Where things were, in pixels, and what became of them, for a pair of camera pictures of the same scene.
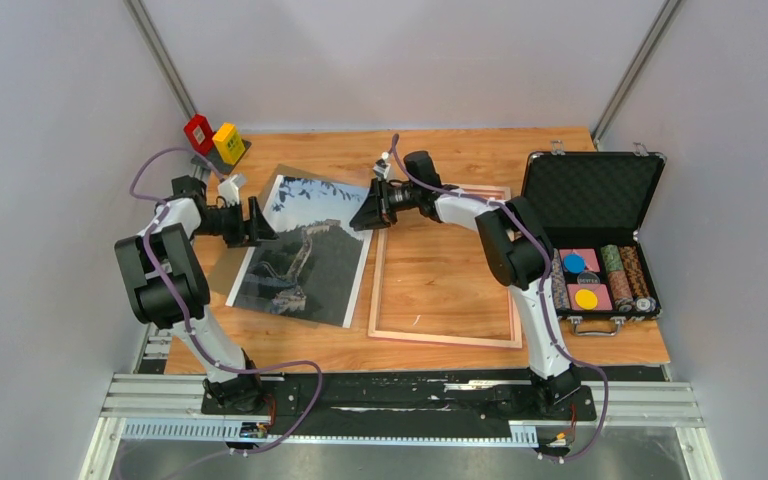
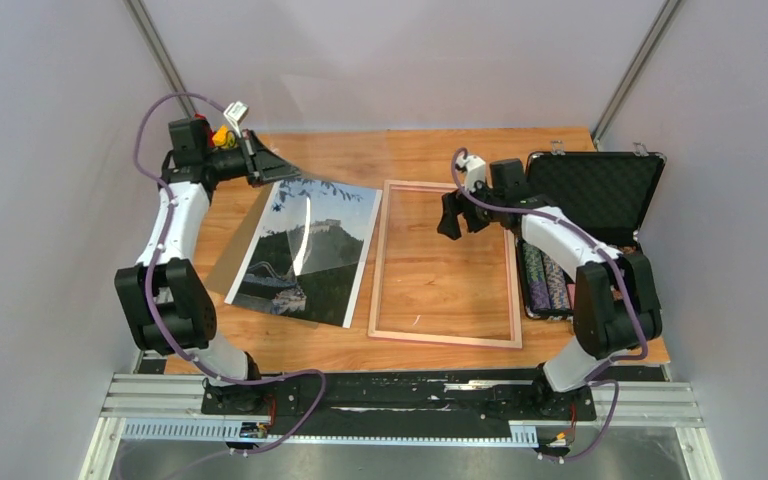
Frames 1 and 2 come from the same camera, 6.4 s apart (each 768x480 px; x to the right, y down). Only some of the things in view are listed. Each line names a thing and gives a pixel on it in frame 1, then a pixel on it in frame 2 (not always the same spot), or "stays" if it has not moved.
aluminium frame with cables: x=404 y=402 stays
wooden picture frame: x=488 y=191 stays
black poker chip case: x=592 y=207 stays
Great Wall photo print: x=312 y=270 stays
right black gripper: x=377 y=211 to x=453 y=204
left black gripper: x=248 y=233 to x=262 y=164
